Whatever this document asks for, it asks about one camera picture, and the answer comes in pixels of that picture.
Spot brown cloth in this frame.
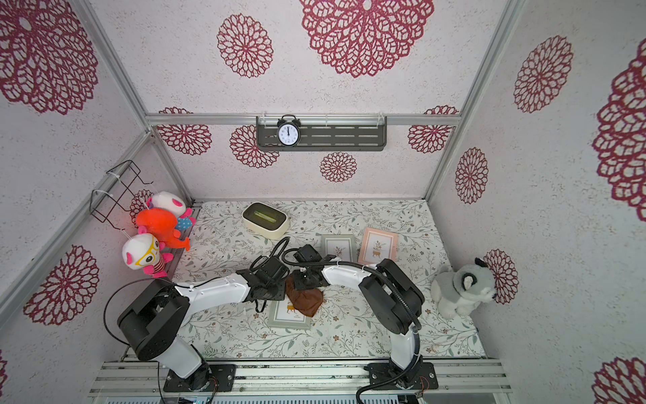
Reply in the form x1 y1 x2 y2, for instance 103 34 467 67
285 277 324 317

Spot green picture frame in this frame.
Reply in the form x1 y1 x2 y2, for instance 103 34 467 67
321 234 358 262
267 297 311 330

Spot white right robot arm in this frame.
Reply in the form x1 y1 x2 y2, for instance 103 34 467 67
280 244 426 373

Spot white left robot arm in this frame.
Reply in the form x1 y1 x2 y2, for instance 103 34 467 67
117 257 289 385

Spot cream tissue box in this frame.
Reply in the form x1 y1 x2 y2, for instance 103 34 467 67
242 202 290 240

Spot orange plush toy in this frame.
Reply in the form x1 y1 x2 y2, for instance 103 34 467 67
136 208 190 251

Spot white plush with glasses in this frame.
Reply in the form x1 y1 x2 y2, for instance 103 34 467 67
122 233 173 279

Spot white pink plush toy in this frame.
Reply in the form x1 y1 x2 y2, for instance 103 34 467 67
146 191 193 219

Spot black alarm clock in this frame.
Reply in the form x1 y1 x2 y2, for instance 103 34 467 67
277 114 301 147

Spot grey husky plush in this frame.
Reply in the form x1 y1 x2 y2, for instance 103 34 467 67
431 258 498 320

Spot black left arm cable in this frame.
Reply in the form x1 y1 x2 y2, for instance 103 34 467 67
103 236 291 404

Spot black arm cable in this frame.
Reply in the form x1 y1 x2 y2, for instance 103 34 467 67
279 246 424 404
103 236 291 404

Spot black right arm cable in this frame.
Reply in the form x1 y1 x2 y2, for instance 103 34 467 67
279 246 424 404

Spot pink picture frame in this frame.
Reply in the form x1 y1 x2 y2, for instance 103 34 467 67
358 227 399 264

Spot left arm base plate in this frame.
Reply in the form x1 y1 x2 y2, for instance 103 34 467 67
163 365 237 393

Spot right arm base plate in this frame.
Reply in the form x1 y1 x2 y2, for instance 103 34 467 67
364 359 439 391

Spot grey wall shelf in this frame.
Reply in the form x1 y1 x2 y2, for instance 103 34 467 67
256 115 388 153

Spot black wire basket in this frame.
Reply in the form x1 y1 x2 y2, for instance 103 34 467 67
88 159 154 231

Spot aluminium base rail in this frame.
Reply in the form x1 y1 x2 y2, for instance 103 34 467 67
88 359 511 403

